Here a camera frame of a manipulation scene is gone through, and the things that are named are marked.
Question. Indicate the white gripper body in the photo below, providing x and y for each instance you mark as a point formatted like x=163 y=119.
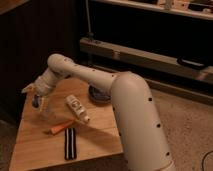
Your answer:
x=45 y=83

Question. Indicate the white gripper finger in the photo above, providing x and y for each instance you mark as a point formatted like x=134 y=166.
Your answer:
x=28 y=88

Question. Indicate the black white striped eraser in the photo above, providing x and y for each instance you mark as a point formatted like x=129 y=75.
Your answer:
x=70 y=144

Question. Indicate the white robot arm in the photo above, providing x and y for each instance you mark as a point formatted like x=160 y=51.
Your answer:
x=142 y=136

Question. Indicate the clear plastic cup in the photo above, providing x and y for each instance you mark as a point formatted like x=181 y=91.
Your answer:
x=43 y=105

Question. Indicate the white tube bottle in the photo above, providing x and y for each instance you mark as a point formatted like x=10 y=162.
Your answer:
x=77 y=108

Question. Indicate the orange carrot toy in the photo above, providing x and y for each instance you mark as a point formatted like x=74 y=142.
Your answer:
x=60 y=127

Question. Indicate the dark round bowl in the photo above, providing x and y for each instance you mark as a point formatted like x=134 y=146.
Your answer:
x=98 y=96

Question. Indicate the metal vertical pole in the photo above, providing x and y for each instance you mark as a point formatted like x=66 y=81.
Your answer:
x=90 y=33

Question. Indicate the wooden shelf rail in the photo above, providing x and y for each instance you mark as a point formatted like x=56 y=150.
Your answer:
x=145 y=59

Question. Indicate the black handle on shelf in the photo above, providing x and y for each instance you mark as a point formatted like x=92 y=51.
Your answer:
x=190 y=64

